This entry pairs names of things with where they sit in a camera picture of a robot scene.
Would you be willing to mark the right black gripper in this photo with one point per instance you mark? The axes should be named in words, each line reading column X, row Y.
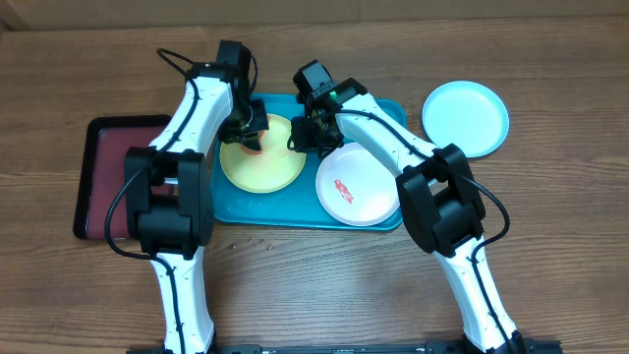
column 308, row 146

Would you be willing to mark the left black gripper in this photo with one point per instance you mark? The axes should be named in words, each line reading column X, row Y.
column 260, row 123

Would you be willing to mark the red and green sponge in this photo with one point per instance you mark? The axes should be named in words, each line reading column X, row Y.
column 251, row 142

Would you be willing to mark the yellow-green plate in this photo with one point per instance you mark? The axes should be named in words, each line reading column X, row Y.
column 269, row 170

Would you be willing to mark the white plate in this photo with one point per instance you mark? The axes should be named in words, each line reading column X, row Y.
column 354, row 188

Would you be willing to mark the light blue plate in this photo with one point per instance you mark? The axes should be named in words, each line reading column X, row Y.
column 467, row 114

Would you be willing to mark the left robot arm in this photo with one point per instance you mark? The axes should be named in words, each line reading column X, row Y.
column 166, row 193

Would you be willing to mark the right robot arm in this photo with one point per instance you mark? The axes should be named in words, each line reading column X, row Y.
column 441, row 203

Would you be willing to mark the teal plastic serving tray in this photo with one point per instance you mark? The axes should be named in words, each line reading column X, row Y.
column 296, row 205

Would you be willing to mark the black and red tray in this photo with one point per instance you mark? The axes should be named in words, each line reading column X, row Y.
column 107, row 142

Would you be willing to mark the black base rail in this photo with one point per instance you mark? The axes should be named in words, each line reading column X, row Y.
column 462, row 346

